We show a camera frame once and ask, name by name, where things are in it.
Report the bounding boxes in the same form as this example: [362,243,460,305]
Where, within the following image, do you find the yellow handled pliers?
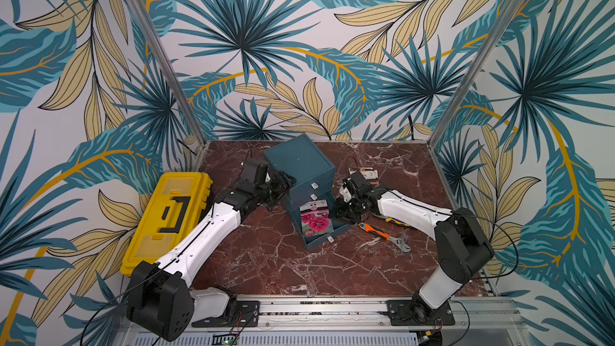
[381,217,411,227]

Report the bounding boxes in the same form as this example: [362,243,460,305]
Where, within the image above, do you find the teal bottom drawer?
[290,192,351,251]

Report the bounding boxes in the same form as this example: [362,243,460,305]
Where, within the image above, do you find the yellow plastic toolbox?
[120,172,213,277]

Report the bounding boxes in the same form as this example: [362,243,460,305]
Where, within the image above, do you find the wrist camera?
[240,158,269,186]
[340,171,374,203]

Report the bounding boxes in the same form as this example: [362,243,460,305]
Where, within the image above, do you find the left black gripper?
[255,170,298,208]

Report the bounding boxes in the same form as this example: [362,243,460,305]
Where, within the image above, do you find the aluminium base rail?
[173,295,532,345]

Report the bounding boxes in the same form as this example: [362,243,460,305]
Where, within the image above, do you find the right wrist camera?
[340,171,374,203]

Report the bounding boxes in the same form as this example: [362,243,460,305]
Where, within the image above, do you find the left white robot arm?
[126,172,296,341]

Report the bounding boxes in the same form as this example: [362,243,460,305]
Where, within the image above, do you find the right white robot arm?
[336,185,495,317]

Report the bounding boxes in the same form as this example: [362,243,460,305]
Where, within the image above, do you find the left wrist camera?
[240,158,269,186]

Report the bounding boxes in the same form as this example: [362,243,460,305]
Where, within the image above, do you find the orange adjustable wrench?
[359,223,412,253]

